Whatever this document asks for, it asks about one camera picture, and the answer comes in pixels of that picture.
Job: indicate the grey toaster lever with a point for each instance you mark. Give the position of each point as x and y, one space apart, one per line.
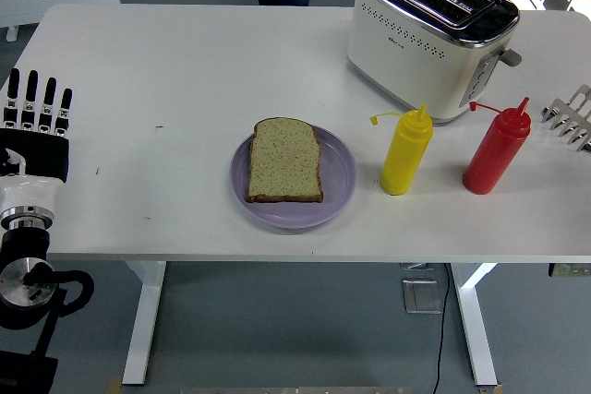
511 57

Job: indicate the metal floor socket plate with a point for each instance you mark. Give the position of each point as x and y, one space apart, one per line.
421 297

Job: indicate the white table leg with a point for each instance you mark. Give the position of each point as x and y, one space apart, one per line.
145 320
475 320

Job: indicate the slice of brown bread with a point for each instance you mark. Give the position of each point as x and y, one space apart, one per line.
284 163

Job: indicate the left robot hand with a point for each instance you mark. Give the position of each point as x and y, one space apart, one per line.
37 156

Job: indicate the metal toast rack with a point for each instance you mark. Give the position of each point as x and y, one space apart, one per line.
572 112

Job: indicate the purple round plate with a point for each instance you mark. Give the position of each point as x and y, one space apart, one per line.
337 168

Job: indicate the red squeeze bottle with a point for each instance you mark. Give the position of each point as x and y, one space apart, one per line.
496 154

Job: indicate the white and chrome toaster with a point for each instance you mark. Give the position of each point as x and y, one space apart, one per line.
415 57

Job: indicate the yellow squeeze bottle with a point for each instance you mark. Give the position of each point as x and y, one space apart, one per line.
406 154

